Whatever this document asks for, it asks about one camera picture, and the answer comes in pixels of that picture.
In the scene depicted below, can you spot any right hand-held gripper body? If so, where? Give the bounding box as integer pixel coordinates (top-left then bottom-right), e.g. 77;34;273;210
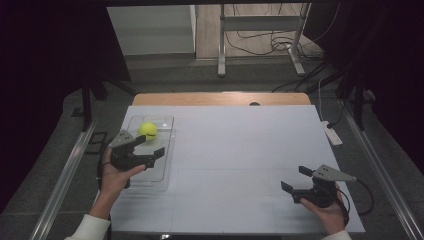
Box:
291;163;358;210

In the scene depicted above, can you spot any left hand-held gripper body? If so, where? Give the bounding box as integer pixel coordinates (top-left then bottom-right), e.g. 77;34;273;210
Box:
108;129;157;173

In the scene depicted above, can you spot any yellow tennis ball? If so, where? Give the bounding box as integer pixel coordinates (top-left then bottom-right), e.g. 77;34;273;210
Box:
137;121;159;141

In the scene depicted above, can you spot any clear plastic container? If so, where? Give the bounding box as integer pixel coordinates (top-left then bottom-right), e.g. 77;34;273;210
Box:
113;114;175;193

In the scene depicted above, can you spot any person's right hand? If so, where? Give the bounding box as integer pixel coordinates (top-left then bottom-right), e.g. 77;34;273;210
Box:
299;184;348;236

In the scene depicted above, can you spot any person's left hand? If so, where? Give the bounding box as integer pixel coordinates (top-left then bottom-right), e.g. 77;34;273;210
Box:
99;148;147;203

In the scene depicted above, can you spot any white power strip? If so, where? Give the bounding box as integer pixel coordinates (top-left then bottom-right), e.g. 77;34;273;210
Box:
320;120;344;147

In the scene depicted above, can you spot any black stand leg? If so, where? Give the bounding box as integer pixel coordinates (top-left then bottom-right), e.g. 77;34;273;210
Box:
335;76;368;131
80;76;138;132

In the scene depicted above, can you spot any white table cover board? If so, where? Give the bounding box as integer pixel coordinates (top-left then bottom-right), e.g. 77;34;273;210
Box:
108;105;366;234

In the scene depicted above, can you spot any white cabinet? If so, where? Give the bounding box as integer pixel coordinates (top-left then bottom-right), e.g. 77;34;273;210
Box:
106;4;197;56

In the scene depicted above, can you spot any dark curtain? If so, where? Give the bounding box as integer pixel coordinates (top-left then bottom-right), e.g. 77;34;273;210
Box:
303;0;424;168
0;0;132;214

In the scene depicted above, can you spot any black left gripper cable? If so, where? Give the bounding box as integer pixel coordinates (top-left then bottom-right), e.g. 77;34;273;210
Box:
95;154;113;240

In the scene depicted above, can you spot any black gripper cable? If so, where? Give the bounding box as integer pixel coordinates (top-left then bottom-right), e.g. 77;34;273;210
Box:
335;178;375;228
95;154;113;240

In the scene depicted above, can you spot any black floor frame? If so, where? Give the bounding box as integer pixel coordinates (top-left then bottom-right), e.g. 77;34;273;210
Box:
84;131;108;155

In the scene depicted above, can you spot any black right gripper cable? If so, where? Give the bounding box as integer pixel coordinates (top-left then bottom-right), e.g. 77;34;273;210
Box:
335;178;375;228

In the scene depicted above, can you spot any aluminium floor rail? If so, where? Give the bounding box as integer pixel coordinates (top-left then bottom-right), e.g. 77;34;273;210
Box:
339;99;424;240
29;121;98;240

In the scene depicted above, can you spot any white power strip cable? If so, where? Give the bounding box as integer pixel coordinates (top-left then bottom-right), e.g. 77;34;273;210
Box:
317;77;327;123

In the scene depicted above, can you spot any tangle of black floor cables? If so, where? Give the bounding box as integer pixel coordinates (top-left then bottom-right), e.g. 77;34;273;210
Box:
224;3;341;94

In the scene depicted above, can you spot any grey metal stand frame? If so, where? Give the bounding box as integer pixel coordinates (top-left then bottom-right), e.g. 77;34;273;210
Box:
217;3;311;78

